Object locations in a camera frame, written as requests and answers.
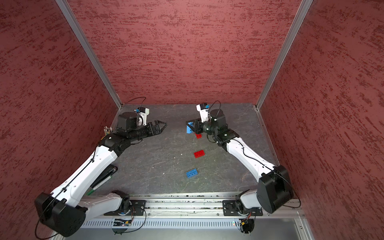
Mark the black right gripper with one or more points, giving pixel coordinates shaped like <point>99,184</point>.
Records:
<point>194,121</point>

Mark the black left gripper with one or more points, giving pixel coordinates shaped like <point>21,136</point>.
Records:
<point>162,129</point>

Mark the blue lego brick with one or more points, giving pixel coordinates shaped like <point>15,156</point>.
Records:
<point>192,173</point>
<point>189,130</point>

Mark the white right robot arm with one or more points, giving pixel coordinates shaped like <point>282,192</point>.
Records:
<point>274,187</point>

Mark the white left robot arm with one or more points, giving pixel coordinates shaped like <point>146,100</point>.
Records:
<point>64,210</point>

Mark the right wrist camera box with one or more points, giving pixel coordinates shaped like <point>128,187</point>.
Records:
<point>203,110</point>

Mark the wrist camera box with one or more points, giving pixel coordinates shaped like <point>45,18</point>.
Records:
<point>142,113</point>
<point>203,110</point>

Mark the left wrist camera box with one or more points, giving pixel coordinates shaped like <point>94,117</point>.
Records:
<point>142,113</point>

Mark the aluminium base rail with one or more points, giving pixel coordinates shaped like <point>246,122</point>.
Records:
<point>186,205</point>

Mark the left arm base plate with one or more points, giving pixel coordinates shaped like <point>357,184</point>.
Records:
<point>136,209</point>

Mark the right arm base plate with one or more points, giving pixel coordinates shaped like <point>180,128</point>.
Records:
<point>236,209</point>

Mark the aluminium corner post left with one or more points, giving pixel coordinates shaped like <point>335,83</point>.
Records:
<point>79,33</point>

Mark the aluminium corner post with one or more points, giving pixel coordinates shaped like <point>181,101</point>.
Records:
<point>290,37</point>
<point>79,33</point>

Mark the perforated cable tray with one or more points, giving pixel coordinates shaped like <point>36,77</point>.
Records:
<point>224,224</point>

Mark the aluminium corner post right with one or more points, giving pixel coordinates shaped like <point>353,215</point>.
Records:
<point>290,37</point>

